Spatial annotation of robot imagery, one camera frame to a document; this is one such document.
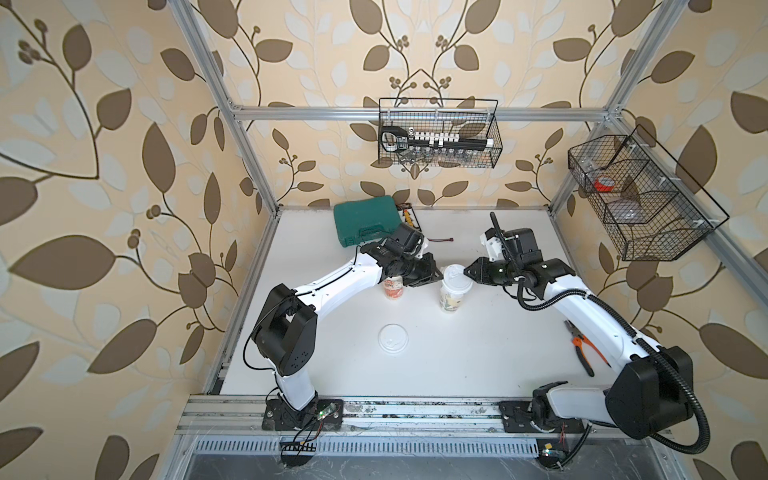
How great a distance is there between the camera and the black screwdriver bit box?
3.86 feet

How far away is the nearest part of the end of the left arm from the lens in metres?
0.72

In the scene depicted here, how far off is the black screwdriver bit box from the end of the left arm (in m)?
0.41
